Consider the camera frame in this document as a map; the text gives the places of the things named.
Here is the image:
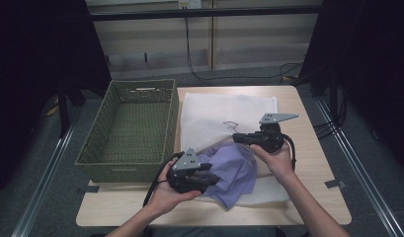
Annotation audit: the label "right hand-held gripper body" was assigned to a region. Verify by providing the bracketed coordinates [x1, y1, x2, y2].
[251, 113, 299, 154]

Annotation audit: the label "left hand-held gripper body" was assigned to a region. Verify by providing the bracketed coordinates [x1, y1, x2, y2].
[166, 147, 206, 195]

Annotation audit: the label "purple shirt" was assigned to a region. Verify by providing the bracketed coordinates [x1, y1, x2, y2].
[197, 141, 258, 210]

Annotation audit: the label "white mesh laundry bag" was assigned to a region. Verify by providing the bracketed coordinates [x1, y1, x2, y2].
[179, 92, 291, 208]

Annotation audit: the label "green woven basket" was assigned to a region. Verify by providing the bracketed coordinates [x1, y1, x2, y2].
[74, 79, 180, 184]

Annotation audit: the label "person's right hand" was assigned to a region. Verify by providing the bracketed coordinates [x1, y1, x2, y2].
[249, 141, 296, 186]

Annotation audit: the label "person's left hand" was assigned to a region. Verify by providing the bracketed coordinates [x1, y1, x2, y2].
[146, 179, 202, 217]

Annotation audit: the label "person's grey trousers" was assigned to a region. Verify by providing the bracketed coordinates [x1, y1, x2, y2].
[146, 226, 286, 237]

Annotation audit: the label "grey tape mark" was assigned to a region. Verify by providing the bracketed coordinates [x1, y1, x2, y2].
[324, 179, 348, 190]

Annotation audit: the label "black curtain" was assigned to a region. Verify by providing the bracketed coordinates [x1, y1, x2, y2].
[0, 0, 113, 198]
[299, 0, 404, 172]

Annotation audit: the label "black horizontal bar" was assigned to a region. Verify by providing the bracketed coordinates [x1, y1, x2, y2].
[90, 5, 322, 23]

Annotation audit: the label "black stand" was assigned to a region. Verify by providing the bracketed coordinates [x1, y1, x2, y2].
[56, 82, 71, 138]

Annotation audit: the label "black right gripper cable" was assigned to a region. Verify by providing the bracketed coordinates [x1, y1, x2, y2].
[282, 133, 297, 172]

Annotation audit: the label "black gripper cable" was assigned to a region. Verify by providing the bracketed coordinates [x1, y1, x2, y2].
[142, 151, 186, 207]
[282, 133, 297, 172]

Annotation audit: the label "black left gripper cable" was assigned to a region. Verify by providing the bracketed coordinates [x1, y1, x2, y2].
[142, 151, 186, 207]

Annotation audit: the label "black floor cables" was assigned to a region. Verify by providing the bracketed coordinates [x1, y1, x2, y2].
[312, 92, 348, 140]

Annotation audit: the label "black wall cable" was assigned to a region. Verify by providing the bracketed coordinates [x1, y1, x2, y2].
[184, 16, 304, 87]

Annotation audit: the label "metal floor rail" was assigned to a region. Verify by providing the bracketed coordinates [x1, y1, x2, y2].
[316, 98, 404, 237]
[11, 122, 77, 237]

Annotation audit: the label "white wall socket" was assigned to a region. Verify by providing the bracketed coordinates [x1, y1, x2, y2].
[178, 0, 202, 10]

